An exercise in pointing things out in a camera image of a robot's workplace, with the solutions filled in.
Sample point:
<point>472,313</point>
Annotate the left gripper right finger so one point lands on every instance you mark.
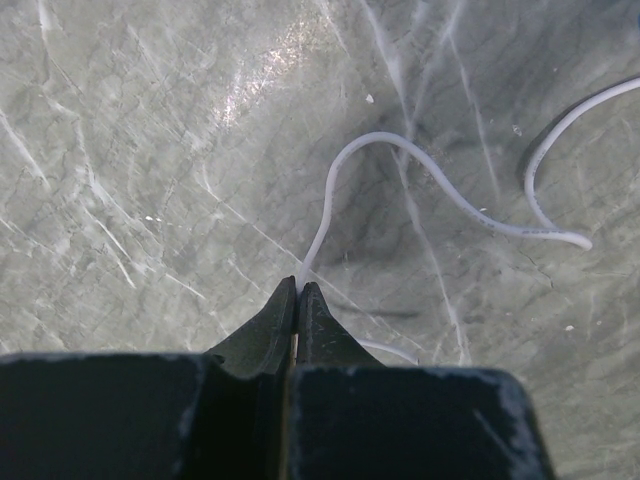
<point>351,417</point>

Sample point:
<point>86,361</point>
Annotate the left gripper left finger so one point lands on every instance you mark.
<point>152,415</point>

